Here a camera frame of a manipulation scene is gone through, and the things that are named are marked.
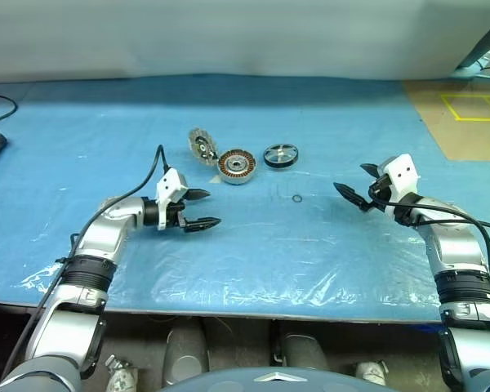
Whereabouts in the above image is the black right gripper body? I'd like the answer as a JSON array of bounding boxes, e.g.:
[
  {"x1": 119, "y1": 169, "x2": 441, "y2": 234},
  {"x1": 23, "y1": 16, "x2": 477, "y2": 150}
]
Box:
[{"x1": 367, "y1": 172, "x2": 394, "y2": 212}]

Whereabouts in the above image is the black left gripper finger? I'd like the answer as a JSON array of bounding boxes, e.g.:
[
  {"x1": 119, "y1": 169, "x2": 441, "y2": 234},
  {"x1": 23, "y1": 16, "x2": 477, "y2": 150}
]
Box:
[
  {"x1": 184, "y1": 216, "x2": 223, "y2": 234},
  {"x1": 185, "y1": 188, "x2": 212, "y2": 203}
]

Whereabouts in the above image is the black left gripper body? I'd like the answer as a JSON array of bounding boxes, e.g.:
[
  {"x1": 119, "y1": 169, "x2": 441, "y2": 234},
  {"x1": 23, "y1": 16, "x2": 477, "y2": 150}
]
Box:
[{"x1": 167, "y1": 199, "x2": 189, "y2": 230}]

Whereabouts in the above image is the black round rotor cap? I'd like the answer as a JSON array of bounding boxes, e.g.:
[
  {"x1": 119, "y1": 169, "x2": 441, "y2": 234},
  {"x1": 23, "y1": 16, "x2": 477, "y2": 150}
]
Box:
[{"x1": 262, "y1": 142, "x2": 301, "y2": 169}]

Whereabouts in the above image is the motor stator with copper windings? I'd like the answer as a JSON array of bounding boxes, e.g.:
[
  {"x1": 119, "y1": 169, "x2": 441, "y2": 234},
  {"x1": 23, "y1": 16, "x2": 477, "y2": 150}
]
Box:
[{"x1": 216, "y1": 148, "x2": 258, "y2": 186}]

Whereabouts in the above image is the silver motor end cover disc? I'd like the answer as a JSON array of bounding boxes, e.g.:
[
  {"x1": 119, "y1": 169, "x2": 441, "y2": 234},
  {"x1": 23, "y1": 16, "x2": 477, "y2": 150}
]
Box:
[{"x1": 185, "y1": 126, "x2": 220, "y2": 168}]

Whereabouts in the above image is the brown cardboard sheet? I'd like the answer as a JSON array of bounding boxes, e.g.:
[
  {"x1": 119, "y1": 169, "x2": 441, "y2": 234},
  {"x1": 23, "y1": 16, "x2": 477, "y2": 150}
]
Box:
[{"x1": 403, "y1": 78, "x2": 490, "y2": 163}]

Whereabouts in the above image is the blue plastic table cover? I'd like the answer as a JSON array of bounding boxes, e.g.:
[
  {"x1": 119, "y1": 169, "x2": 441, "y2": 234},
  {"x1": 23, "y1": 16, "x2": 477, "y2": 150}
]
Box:
[{"x1": 0, "y1": 73, "x2": 490, "y2": 327}]

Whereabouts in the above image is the grey rounded robot leg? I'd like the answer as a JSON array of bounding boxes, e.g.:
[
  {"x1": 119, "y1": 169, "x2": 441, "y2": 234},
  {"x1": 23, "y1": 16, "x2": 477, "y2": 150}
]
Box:
[
  {"x1": 278, "y1": 321, "x2": 332, "y2": 373},
  {"x1": 162, "y1": 319, "x2": 210, "y2": 376}
]

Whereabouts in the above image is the grey-blue robot torso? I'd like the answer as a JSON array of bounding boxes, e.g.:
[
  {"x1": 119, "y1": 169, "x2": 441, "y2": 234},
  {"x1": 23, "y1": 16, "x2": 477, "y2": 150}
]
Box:
[{"x1": 154, "y1": 364, "x2": 353, "y2": 392}]

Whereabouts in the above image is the white crumpled object under table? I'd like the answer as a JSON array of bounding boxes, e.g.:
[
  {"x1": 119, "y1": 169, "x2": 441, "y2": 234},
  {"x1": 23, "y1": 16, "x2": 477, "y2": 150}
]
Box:
[
  {"x1": 352, "y1": 359, "x2": 390, "y2": 387},
  {"x1": 105, "y1": 353, "x2": 140, "y2": 392}
]

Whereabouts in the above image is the black slanted stand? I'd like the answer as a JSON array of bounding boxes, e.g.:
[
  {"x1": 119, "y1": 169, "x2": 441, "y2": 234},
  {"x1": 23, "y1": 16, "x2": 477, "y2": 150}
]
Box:
[{"x1": 455, "y1": 15, "x2": 490, "y2": 73}]

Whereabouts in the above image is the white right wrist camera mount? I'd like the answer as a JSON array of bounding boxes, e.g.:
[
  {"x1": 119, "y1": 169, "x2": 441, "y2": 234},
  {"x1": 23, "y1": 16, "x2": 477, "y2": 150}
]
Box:
[{"x1": 376, "y1": 154, "x2": 422, "y2": 218}]

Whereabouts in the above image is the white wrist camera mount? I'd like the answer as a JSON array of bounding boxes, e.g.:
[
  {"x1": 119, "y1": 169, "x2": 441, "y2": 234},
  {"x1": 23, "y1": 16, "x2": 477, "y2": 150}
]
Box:
[
  {"x1": 155, "y1": 167, "x2": 188, "y2": 232},
  {"x1": 376, "y1": 154, "x2": 422, "y2": 218}
]

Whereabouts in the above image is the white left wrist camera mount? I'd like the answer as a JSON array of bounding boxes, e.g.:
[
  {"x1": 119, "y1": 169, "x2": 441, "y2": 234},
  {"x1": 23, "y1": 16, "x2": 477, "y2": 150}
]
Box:
[{"x1": 155, "y1": 167, "x2": 188, "y2": 232}]

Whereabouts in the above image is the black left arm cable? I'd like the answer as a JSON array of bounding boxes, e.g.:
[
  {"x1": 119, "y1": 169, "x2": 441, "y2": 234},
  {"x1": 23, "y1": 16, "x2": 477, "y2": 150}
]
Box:
[{"x1": 22, "y1": 145, "x2": 169, "y2": 352}]

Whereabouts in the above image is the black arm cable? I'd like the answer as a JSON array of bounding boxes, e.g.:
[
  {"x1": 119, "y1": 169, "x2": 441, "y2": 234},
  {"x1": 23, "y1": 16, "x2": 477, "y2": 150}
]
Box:
[
  {"x1": 22, "y1": 145, "x2": 169, "y2": 352},
  {"x1": 367, "y1": 183, "x2": 490, "y2": 305}
]

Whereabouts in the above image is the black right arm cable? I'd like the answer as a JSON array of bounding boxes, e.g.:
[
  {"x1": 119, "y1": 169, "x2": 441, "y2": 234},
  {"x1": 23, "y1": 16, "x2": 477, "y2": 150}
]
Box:
[{"x1": 367, "y1": 183, "x2": 490, "y2": 305}]

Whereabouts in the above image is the thin black device cable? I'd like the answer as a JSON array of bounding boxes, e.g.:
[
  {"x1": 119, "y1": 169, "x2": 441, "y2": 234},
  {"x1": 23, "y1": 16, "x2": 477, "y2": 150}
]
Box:
[{"x1": 0, "y1": 94, "x2": 19, "y2": 129}]

